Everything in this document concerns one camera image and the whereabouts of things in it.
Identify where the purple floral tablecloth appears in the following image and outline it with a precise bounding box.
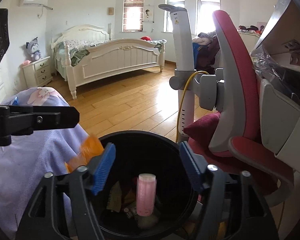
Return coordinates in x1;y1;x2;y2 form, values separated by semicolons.
0;87;96;240

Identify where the orange snack wrapper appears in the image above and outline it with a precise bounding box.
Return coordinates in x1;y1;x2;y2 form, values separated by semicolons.
65;135;104;173

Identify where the pink plush on nightstand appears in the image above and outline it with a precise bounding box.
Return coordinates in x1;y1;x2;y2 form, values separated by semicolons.
21;60;32;66

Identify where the black trash bin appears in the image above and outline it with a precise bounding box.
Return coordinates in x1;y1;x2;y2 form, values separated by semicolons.
93;131;198;239

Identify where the green bedding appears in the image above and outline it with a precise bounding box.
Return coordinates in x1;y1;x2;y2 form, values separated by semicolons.
55;36;167;67

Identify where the dark red armchair with clothes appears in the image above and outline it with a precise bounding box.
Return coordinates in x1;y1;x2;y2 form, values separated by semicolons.
192;31;219;74

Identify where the white dresser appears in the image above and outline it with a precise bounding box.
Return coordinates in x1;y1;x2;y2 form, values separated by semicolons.
238;30;260;54

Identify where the wall picture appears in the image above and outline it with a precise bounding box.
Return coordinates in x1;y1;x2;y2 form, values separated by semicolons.
143;5;154;23

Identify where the white bed frame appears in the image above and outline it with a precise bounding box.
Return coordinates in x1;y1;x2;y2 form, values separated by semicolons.
51;24;165;99

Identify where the white nightstand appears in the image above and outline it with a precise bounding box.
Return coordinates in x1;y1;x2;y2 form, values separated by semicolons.
22;56;53;88

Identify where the purple plush toy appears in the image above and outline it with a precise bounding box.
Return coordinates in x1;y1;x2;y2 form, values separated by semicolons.
26;37;42;62

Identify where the red grey desk chair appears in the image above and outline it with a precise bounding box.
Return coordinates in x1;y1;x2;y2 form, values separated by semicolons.
184;10;300;207

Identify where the yellow cable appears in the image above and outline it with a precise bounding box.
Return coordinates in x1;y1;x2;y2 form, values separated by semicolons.
174;70;210;143

